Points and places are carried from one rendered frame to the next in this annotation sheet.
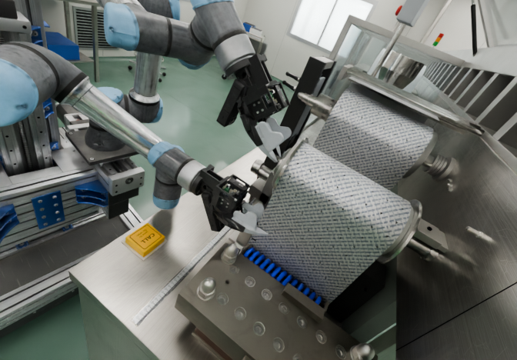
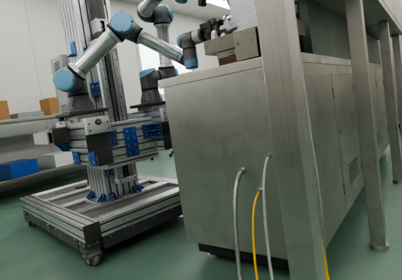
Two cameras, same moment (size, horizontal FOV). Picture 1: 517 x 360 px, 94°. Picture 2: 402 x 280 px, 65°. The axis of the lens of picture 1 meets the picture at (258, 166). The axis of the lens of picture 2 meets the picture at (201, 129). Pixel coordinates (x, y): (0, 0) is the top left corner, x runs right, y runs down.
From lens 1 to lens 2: 141 cm
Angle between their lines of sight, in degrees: 35
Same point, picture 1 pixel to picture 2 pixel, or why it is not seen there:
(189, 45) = not seen: outside the picture
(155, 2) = (161, 9)
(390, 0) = not seen: hidden behind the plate
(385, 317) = (302, 13)
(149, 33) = not seen: outside the picture
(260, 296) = not seen: hidden behind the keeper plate
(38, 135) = (119, 100)
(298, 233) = (246, 11)
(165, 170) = (185, 38)
